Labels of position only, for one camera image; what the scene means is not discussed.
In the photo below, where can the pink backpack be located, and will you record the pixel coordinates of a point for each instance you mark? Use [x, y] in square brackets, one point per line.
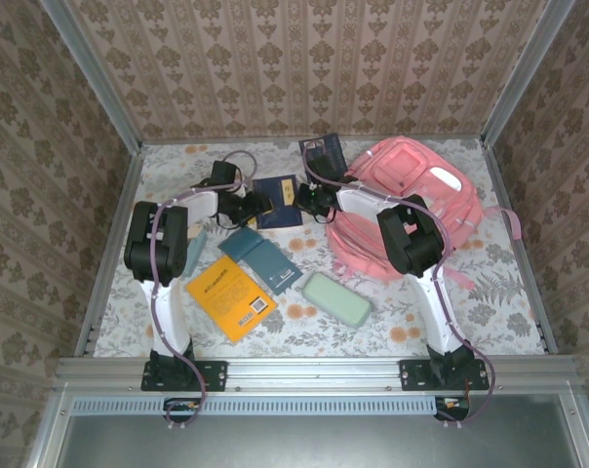
[450, 214]

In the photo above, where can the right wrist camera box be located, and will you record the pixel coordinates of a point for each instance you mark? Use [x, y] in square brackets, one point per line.
[331, 168]

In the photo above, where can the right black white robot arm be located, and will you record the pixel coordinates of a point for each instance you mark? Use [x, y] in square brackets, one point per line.
[411, 244]

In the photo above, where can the metal sheet panel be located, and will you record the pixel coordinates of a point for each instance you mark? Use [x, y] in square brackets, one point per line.
[299, 443]

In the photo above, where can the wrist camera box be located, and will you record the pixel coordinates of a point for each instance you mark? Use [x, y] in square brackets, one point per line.
[331, 168]
[223, 174]

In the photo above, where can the floral tablecloth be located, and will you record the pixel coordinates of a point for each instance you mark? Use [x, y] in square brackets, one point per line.
[314, 336]

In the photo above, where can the thin dark blue book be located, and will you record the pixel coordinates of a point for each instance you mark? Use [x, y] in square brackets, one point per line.
[331, 144]

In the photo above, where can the green pencil case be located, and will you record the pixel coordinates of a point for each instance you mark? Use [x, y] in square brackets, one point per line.
[336, 297]

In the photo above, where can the aluminium frame post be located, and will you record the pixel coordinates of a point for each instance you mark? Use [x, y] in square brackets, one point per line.
[523, 73]
[94, 83]

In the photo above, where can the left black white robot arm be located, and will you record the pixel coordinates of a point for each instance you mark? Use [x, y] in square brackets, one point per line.
[172, 253]

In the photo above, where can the small dark teal notebook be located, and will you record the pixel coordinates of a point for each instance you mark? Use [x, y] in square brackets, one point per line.
[238, 244]

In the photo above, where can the aluminium side rail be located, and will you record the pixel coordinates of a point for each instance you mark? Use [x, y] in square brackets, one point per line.
[533, 292]
[111, 244]

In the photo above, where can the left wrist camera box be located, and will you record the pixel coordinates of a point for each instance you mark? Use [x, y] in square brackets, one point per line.
[223, 174]

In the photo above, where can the aluminium front rail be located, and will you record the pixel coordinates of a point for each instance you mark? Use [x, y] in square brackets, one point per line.
[314, 373]

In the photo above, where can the teal notebook white print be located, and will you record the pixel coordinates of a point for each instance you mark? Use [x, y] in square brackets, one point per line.
[272, 268]

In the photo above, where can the thick navy book yellow label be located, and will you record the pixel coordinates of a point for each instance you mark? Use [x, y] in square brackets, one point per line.
[280, 214]

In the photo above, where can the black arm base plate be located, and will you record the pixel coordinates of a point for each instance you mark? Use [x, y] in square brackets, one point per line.
[411, 375]
[216, 375]

